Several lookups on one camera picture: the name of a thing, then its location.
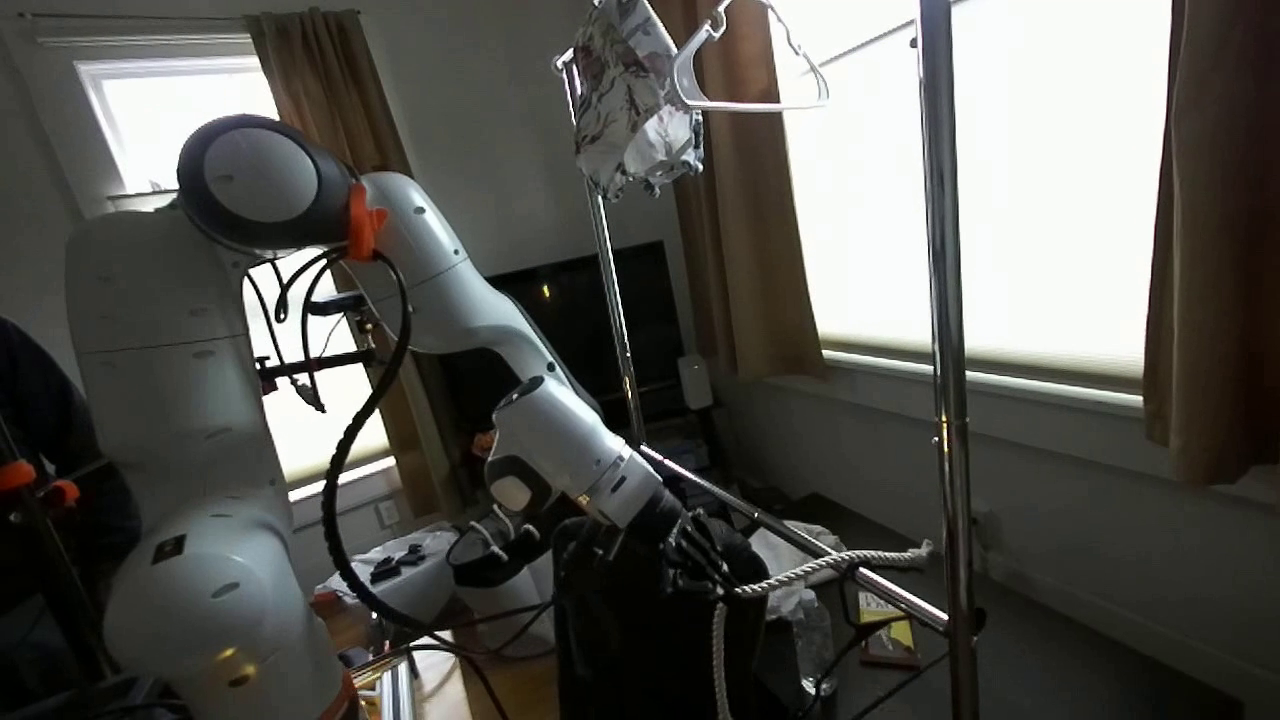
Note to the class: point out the white wall device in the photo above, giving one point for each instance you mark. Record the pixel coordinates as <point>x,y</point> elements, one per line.
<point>698,381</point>

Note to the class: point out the chrome vertical rack pole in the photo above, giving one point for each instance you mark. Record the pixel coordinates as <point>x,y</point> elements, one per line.
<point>950,332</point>
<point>614,293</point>

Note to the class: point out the bright window with blind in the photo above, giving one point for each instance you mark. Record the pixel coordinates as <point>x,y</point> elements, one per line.
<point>146,113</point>
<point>1055,174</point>

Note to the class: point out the black fabric cover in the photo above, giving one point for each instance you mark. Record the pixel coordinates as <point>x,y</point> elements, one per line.
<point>627,640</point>

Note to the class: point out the white crumpled plastic sheet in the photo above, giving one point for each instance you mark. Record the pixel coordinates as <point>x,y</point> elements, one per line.
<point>796,600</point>

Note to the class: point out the brown window curtain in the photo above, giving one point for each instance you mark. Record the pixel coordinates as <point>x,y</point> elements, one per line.
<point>1223,265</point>
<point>755,243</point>
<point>322,81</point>

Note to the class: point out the black television screen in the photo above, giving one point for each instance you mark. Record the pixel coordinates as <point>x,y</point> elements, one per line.
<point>627,321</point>

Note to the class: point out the white plastic clothes hanger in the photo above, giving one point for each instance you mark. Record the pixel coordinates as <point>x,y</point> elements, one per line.
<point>755,105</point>

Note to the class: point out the chrome horizontal rack rod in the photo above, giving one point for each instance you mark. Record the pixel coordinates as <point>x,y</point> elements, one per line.
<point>866,42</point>
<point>706,480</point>

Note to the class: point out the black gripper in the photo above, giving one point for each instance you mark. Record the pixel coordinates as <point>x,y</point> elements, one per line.
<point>686,534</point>

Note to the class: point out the white printed plastic bag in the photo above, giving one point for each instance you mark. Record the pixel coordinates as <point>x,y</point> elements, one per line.
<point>400,564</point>

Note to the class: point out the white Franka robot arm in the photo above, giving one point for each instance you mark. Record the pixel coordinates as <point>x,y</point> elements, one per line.
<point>455,293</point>

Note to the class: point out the black tripod with orange knobs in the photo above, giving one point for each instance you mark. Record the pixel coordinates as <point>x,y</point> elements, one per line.
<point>43,485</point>

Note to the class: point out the floral patterned cloth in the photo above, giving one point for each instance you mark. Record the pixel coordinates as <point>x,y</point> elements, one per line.
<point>632,105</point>

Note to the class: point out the yellow flat packet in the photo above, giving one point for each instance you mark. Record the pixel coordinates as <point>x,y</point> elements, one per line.
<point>889,640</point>

